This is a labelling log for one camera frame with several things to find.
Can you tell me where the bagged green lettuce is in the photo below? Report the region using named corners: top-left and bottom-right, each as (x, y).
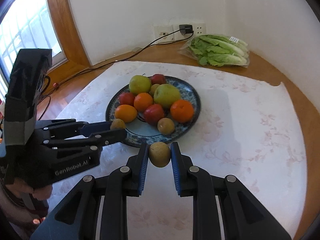
top-left (178, 34), bottom-right (249, 68)

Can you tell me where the black power adapter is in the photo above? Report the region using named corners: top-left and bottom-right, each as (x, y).
top-left (179, 24), bottom-right (194, 36)

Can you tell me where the wooden window frame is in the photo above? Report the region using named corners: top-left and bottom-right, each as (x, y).
top-left (47, 0), bottom-right (91, 83)

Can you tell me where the small brown kiwi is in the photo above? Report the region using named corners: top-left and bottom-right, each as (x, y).
top-left (110, 119), bottom-right (126, 130)
top-left (149, 84), bottom-right (160, 96)
top-left (149, 142), bottom-right (171, 168)

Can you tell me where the white wall socket plate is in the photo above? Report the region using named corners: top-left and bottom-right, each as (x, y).
top-left (153, 23), bottom-right (206, 44)

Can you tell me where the black power cable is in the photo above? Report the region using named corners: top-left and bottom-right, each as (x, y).
top-left (37, 28), bottom-right (195, 120)

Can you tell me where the black camera box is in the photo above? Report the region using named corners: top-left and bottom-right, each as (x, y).
top-left (3, 49), bottom-right (52, 146)

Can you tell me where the large green apple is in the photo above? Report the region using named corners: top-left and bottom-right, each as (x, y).
top-left (129, 75), bottom-right (151, 95)

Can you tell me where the white floral tablecloth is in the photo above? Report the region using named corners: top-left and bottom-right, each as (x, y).
top-left (48, 62), bottom-right (307, 239)

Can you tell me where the large brown kiwi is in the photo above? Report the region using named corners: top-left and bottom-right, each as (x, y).
top-left (157, 118), bottom-right (175, 135)

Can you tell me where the red apple with stem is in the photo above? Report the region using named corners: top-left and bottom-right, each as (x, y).
top-left (150, 74), bottom-right (167, 85)

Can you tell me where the small orange mandarin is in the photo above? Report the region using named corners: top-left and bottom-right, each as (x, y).
top-left (134, 93), bottom-right (153, 113)

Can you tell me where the person's hand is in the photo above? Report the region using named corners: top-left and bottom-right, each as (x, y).
top-left (5, 178), bottom-right (53, 200)

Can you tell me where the blue white patterned plate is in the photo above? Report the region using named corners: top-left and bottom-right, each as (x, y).
top-left (105, 74), bottom-right (201, 147)

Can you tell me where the yellow-orange orange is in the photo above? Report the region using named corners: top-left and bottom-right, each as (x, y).
top-left (114, 105), bottom-right (138, 123)

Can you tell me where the orange mandarin with stem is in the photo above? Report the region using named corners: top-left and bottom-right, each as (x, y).
top-left (170, 100), bottom-right (194, 123)

